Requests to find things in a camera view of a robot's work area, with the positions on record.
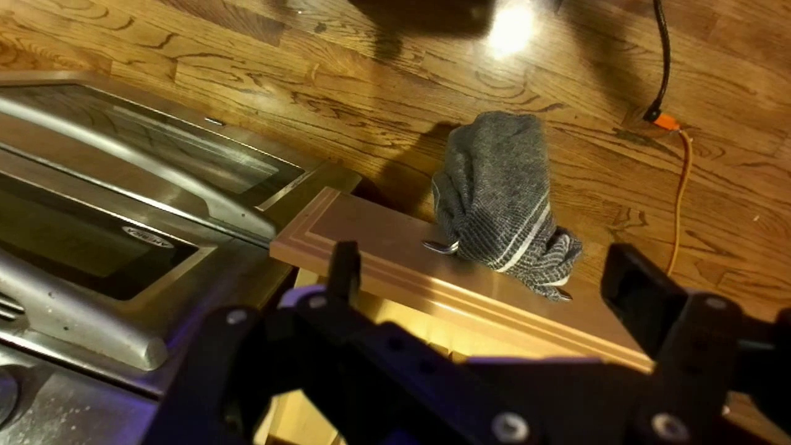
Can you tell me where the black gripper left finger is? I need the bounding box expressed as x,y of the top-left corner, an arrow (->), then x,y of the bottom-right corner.
143,238 -> 367,445

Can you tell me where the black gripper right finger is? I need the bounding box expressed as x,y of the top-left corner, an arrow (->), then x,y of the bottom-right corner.
598,239 -> 791,445

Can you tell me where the wooden kitchen drawer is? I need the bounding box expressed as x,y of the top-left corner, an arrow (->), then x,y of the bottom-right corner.
251,183 -> 660,445

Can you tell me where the grey striped towel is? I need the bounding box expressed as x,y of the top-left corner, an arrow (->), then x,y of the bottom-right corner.
424,108 -> 586,304

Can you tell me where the stainless steel gas stove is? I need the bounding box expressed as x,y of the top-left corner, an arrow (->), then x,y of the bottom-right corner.
0,72 -> 367,445

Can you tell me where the orange extension cable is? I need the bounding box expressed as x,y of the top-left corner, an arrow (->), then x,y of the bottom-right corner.
654,110 -> 700,278

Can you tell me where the black floor cable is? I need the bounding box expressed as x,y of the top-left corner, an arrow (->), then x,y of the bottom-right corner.
640,0 -> 676,124

